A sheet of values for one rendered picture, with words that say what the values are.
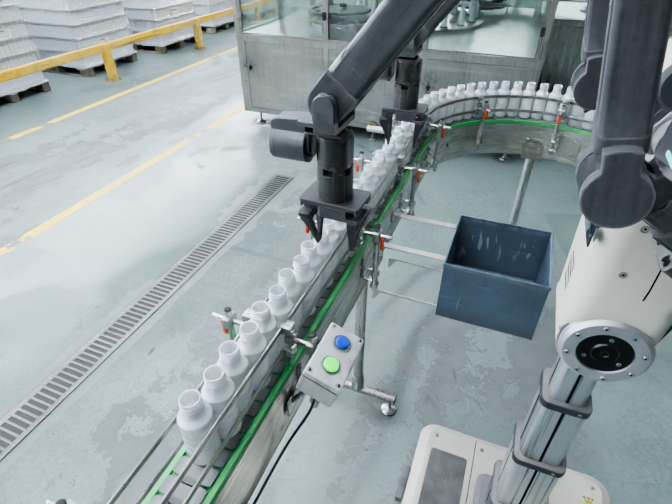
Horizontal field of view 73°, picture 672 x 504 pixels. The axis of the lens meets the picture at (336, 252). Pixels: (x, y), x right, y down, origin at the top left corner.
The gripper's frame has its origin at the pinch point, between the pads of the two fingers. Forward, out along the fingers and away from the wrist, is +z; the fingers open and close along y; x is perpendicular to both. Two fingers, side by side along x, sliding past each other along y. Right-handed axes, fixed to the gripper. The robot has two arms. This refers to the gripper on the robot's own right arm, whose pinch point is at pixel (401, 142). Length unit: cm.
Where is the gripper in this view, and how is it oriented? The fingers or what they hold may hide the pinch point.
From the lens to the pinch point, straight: 116.8
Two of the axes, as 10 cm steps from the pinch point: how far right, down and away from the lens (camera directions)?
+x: -3.3, 5.6, -7.6
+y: -9.4, -2.1, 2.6
